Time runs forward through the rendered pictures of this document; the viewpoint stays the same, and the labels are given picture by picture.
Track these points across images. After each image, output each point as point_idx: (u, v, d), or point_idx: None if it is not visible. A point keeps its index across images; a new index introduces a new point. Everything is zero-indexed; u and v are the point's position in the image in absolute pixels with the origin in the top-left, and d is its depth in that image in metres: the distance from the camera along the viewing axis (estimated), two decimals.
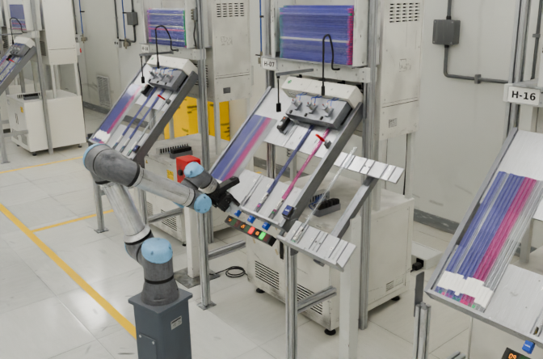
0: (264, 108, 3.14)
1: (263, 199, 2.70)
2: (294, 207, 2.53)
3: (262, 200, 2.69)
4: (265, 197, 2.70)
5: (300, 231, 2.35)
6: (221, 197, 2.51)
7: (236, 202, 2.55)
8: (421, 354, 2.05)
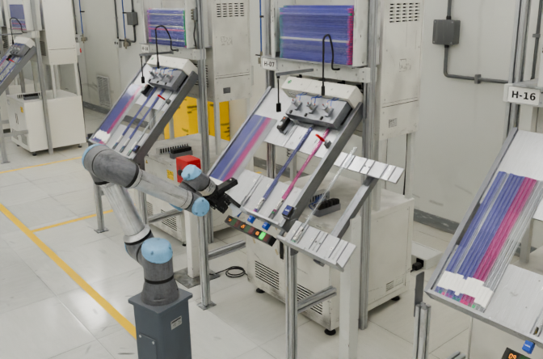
0: (264, 108, 3.14)
1: (258, 204, 2.69)
2: (294, 207, 2.53)
3: (258, 205, 2.68)
4: (261, 202, 2.69)
5: (300, 231, 2.35)
6: (220, 199, 2.51)
7: (234, 203, 2.53)
8: (421, 354, 2.05)
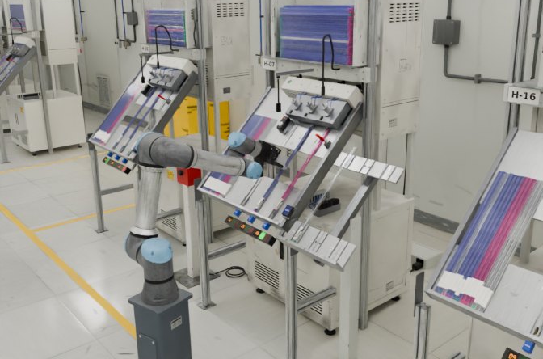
0: (264, 108, 3.14)
1: (258, 204, 2.69)
2: (294, 207, 2.53)
3: (258, 205, 2.68)
4: (261, 202, 2.69)
5: (300, 231, 2.35)
6: None
7: None
8: (421, 354, 2.05)
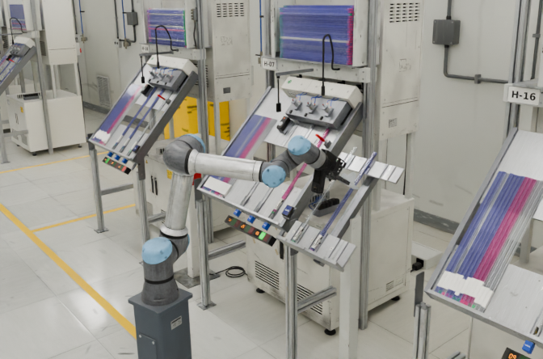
0: (264, 108, 3.14)
1: (315, 242, 2.27)
2: (294, 207, 2.53)
3: (315, 245, 2.26)
4: (318, 240, 2.27)
5: (300, 231, 2.35)
6: None
7: None
8: (421, 354, 2.05)
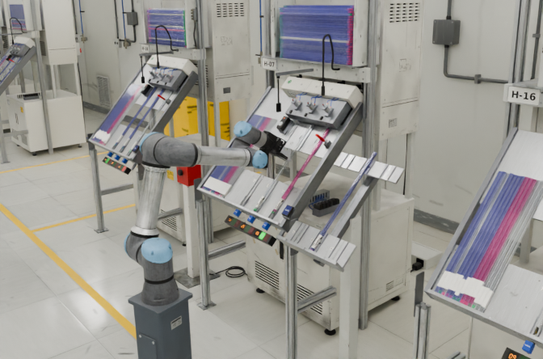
0: (264, 108, 3.14)
1: (315, 242, 2.27)
2: (294, 207, 2.53)
3: (315, 245, 2.26)
4: (318, 240, 2.27)
5: (261, 200, 2.69)
6: None
7: None
8: (421, 354, 2.05)
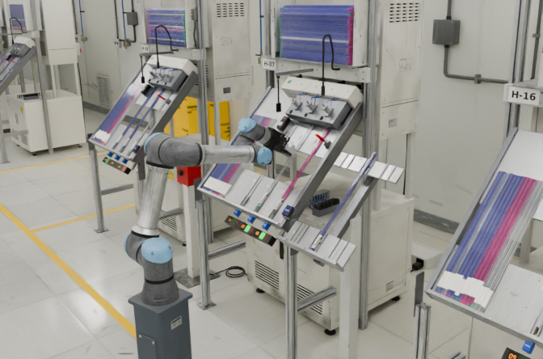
0: (264, 108, 3.14)
1: (315, 242, 2.27)
2: (294, 207, 2.53)
3: (315, 245, 2.26)
4: (318, 240, 2.27)
5: (265, 196, 2.70)
6: None
7: None
8: (421, 354, 2.05)
